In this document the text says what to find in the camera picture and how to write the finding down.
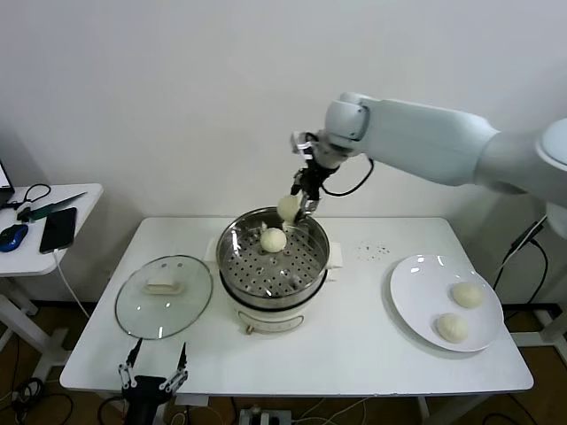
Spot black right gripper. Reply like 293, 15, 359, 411
290, 151, 340, 222

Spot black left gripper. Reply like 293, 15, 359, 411
117, 338, 190, 425

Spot white steamed baozi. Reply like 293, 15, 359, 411
259, 228, 288, 254
432, 312, 470, 344
450, 282, 485, 310
276, 196, 303, 224

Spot glass lid with cream handle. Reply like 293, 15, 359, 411
114, 254, 214, 341

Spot stainless steel steamer basket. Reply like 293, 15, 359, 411
206, 205, 346, 303

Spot grey floor power strip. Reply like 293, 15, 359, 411
238, 409, 293, 425

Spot cream electric cooking pot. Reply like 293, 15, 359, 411
219, 260, 343, 336

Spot white round plate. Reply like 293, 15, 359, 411
389, 253, 505, 353

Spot white work table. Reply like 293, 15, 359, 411
59, 216, 535, 425

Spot white side table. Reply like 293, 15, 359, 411
0, 183, 105, 377

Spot black smartphone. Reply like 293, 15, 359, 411
39, 207, 79, 255

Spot dark green flat blade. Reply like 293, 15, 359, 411
17, 192, 89, 223

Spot blue computer mouse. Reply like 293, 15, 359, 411
0, 223, 30, 254

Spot open laptop screen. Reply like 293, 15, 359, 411
0, 157, 17, 209

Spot white shelf table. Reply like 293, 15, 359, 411
509, 238, 567, 351

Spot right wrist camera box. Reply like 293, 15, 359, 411
290, 129, 319, 157

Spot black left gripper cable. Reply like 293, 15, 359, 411
97, 395, 128, 425

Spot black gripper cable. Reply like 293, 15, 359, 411
97, 395, 128, 425
320, 156, 376, 197

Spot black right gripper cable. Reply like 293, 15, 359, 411
320, 156, 376, 197

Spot white charging cable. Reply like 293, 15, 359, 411
51, 247, 92, 321

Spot black floor cables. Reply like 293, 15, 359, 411
0, 327, 75, 425

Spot white floor cable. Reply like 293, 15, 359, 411
300, 395, 369, 425

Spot black looped cable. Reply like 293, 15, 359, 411
6, 183, 52, 212

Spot white cable with black adapter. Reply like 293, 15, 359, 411
499, 215, 549, 272

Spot black hanging cable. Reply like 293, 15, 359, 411
492, 238, 550, 307

